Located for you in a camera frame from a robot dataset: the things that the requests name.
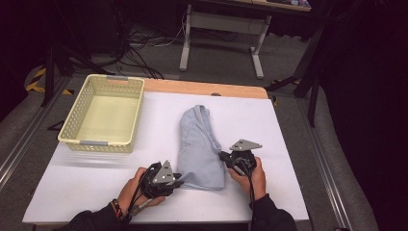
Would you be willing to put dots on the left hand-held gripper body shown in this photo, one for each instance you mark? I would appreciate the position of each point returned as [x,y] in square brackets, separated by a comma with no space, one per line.
[163,176]

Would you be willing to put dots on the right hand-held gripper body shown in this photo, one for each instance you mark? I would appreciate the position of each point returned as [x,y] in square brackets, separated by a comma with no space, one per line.
[244,146]

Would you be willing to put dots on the light blue sleeveless top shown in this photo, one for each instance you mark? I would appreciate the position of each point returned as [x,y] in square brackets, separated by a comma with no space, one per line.
[198,150]

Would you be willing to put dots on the cream perforated plastic basket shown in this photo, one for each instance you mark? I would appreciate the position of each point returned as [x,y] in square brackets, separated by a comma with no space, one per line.
[106,115]

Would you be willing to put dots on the person's right hand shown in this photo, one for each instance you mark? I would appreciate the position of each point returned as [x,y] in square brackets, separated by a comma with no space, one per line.
[256,183]

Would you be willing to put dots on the person's left hand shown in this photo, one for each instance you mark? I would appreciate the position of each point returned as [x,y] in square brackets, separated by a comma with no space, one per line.
[128,192]

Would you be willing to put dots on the dark round table grommet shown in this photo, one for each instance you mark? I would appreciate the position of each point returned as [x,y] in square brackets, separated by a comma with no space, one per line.
[215,94]

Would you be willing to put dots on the white table sheet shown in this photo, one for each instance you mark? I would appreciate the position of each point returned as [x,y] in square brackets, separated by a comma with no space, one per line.
[96,179]

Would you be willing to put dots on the black metal stand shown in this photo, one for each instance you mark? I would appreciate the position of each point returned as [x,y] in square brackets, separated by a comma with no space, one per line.
[49,64]
[308,64]

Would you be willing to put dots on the desk with white legs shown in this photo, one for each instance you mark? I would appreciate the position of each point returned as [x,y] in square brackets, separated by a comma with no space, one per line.
[224,22]

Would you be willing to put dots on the colourful patterned object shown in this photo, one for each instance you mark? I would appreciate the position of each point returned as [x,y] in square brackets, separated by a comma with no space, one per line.
[300,2]

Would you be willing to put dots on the yellow black floor tape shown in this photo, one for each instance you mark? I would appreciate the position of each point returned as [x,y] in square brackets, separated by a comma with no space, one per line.
[37,80]

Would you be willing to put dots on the metal floor rail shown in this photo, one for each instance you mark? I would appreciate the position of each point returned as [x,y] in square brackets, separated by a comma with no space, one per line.
[324,160]
[25,144]

